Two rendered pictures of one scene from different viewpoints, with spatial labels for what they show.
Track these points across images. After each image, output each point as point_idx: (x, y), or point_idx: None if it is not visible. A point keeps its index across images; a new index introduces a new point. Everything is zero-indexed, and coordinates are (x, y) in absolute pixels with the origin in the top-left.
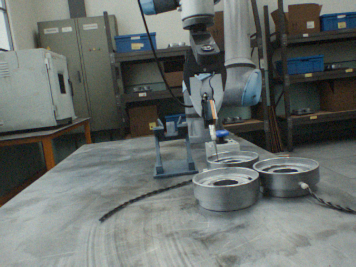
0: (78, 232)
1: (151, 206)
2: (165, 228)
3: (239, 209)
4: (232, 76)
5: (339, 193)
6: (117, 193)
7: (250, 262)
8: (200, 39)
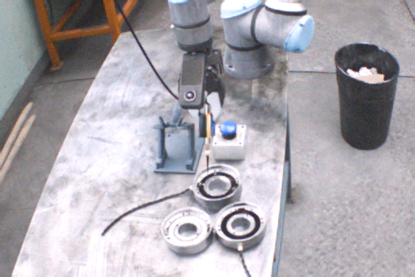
0: (89, 242)
1: (137, 226)
2: (136, 259)
3: (190, 254)
4: (273, 23)
5: (267, 253)
6: (118, 193)
7: None
8: (189, 73)
